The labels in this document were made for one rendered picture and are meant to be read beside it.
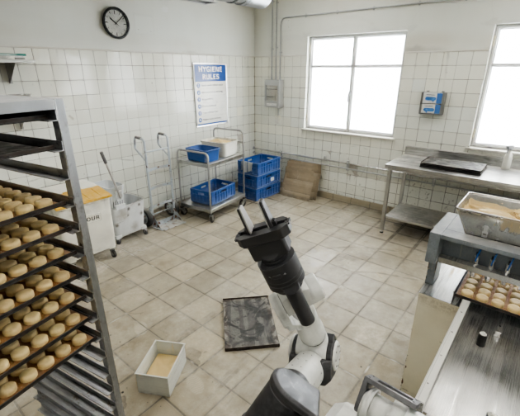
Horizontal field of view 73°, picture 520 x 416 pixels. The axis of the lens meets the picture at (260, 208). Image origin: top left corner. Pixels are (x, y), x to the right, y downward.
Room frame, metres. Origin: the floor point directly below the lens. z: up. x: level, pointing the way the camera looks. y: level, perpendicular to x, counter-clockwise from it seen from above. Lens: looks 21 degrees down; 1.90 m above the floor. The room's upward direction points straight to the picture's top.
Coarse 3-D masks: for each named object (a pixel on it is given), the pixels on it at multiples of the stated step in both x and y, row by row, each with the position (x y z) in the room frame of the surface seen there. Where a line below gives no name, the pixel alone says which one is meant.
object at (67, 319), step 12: (72, 312) 1.10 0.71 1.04; (48, 324) 1.00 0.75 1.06; (60, 324) 1.00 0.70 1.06; (72, 324) 1.02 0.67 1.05; (24, 336) 0.94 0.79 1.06; (36, 336) 0.94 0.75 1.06; (48, 336) 0.97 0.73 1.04; (12, 348) 0.89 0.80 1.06; (24, 348) 0.89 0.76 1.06; (36, 348) 0.91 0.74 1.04; (0, 360) 0.84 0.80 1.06; (12, 360) 0.86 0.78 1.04; (0, 372) 0.80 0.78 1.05
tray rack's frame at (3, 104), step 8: (0, 96) 1.18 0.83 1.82; (8, 96) 1.17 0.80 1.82; (16, 96) 1.17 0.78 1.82; (24, 96) 1.17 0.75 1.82; (0, 104) 0.93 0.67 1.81; (8, 104) 0.95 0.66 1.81; (16, 104) 0.97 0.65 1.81; (24, 104) 0.99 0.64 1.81; (32, 104) 1.01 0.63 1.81; (40, 104) 1.03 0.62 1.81; (48, 104) 1.04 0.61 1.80; (0, 112) 0.93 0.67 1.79; (8, 112) 0.95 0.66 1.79; (16, 112) 0.96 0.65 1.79
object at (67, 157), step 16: (64, 112) 1.08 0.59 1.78; (64, 128) 1.08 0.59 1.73; (64, 144) 1.07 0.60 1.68; (64, 160) 1.07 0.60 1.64; (80, 192) 1.08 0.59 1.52; (80, 208) 1.08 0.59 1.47; (80, 224) 1.07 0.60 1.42; (80, 240) 1.07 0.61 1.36; (96, 272) 1.08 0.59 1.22; (96, 288) 1.07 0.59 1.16; (96, 304) 1.06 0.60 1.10; (112, 352) 1.09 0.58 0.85; (112, 368) 1.08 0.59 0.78; (112, 384) 1.06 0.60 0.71
